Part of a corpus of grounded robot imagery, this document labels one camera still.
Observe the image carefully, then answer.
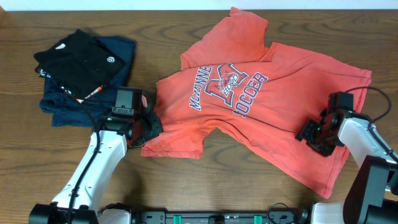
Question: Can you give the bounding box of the red soccer t-shirt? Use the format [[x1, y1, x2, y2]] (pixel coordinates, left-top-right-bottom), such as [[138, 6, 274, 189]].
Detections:
[[141, 8, 371, 198]]

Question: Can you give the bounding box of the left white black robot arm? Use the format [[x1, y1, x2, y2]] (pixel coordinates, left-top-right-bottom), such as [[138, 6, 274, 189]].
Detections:
[[29, 111, 163, 224]]

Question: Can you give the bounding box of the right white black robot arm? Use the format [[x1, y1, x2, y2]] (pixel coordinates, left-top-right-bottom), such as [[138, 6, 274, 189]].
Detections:
[[296, 110, 397, 223]]

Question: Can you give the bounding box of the folded navy blue shirt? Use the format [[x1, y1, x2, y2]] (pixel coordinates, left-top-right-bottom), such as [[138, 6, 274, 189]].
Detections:
[[39, 36, 136, 127]]

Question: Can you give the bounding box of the folded black shirt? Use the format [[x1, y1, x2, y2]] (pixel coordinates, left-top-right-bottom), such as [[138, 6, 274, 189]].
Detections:
[[34, 29, 124, 96]]

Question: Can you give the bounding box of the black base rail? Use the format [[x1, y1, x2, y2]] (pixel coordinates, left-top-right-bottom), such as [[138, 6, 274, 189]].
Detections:
[[99, 203, 315, 224]]

